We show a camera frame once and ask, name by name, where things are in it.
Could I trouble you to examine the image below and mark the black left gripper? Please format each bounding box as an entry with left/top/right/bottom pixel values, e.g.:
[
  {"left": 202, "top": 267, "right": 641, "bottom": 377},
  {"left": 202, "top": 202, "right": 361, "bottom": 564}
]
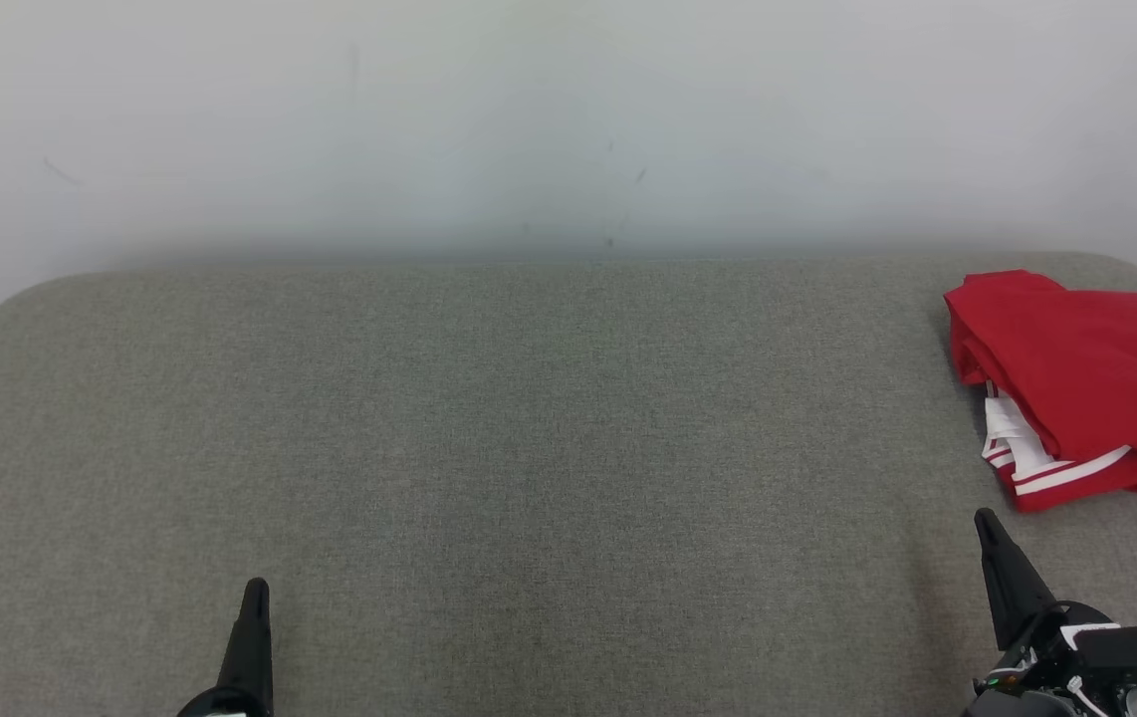
[{"left": 177, "top": 577, "right": 275, "bottom": 717}]

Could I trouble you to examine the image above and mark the red shorts white side stripe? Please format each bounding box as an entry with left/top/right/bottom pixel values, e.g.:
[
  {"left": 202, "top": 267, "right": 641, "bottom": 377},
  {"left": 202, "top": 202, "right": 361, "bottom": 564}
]
[{"left": 1002, "top": 446, "right": 1137, "bottom": 514}]

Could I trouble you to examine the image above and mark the red basketball jersey number 23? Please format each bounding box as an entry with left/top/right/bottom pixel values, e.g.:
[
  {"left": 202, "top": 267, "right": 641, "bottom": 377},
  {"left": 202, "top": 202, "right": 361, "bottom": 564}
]
[{"left": 944, "top": 269, "right": 1137, "bottom": 489}]

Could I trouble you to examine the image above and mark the grey fabric sofa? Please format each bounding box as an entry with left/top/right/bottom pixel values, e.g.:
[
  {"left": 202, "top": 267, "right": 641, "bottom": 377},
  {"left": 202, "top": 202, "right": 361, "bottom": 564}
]
[{"left": 0, "top": 251, "right": 1137, "bottom": 717}]

